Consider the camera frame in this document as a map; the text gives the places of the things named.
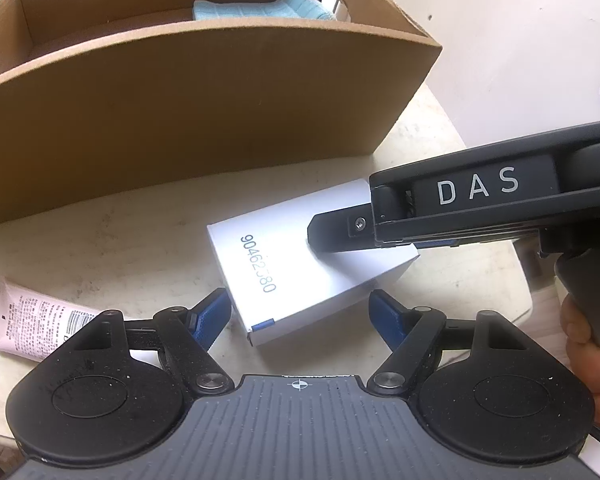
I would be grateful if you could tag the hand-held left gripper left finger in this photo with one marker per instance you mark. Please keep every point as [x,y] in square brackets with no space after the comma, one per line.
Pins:
[211,317]

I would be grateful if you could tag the brown cardboard box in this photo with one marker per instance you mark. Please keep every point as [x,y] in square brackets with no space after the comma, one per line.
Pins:
[180,110]

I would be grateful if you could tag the white carton box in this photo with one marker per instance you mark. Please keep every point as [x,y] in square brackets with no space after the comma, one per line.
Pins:
[300,285]

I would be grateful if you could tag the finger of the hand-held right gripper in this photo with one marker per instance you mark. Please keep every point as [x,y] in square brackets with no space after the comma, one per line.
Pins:
[337,232]

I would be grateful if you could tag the light blue towel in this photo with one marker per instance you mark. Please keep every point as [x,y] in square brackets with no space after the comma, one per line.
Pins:
[265,7]

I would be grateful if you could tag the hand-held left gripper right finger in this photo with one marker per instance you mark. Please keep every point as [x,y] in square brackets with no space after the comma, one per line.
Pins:
[386,316]

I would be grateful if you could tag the person's right hand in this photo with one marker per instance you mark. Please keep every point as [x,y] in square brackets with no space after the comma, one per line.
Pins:
[595,380]

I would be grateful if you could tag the pink cosmetic tube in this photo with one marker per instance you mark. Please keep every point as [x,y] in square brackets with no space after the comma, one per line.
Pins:
[30,317]

